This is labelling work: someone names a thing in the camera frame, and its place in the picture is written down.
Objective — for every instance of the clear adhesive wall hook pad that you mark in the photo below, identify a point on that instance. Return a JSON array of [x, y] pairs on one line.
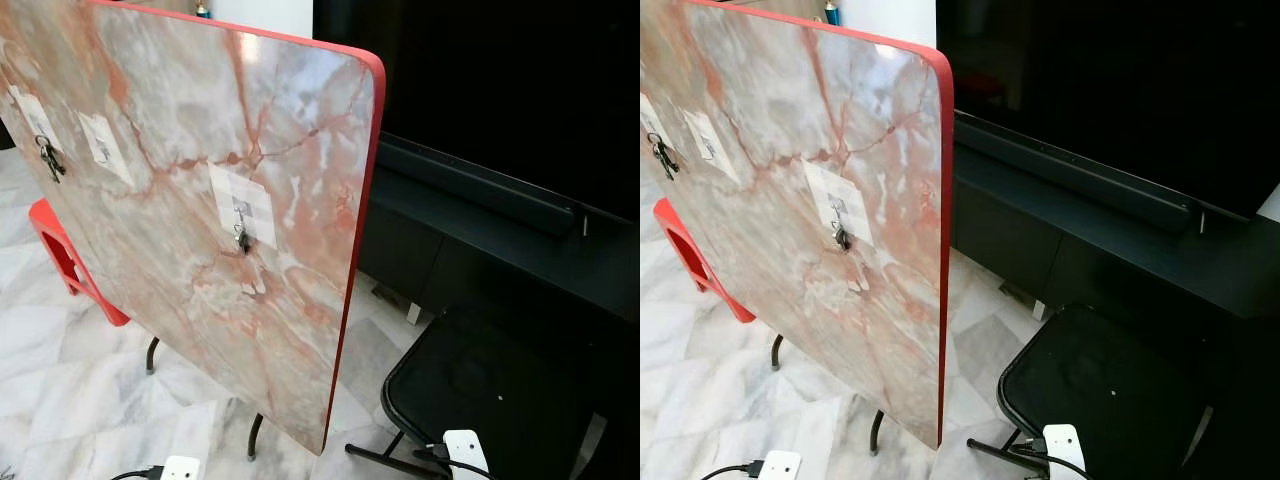
[[650, 113], [838, 192], [30, 113], [710, 143], [240, 195], [103, 145]]

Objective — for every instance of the small blue object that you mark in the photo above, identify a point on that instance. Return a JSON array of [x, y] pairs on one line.
[[203, 10], [832, 12]]

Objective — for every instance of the black television screen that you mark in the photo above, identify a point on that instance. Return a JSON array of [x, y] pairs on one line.
[[480, 90], [1100, 90]]

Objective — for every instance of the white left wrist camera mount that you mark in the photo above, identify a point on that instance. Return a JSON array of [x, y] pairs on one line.
[[780, 466], [180, 469]]

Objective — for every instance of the bunch of dark keys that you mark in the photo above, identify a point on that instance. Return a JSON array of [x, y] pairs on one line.
[[49, 160]]

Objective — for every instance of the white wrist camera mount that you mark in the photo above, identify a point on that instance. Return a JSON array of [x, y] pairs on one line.
[[466, 452], [180, 469], [780, 466], [1063, 446]]

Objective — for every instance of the small dark key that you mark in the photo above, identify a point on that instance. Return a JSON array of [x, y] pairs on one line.
[[242, 240], [842, 238]]

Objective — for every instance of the black soundbar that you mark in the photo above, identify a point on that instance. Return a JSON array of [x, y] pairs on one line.
[[480, 188], [1080, 178]]

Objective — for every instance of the black television console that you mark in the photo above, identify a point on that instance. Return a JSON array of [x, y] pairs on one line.
[[1150, 272], [520, 262]]

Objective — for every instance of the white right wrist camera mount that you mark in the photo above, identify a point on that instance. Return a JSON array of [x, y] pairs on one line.
[[466, 452], [1063, 446]]

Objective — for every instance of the marble pattern board red edge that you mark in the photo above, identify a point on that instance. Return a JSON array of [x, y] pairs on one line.
[[800, 110], [200, 130]]

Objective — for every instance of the black folding chair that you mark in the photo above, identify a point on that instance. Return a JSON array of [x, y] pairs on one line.
[[480, 390], [1100, 390]]

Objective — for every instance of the black metal stand leg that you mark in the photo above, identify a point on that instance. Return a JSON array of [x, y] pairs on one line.
[[151, 355], [877, 431], [254, 437], [776, 351]]

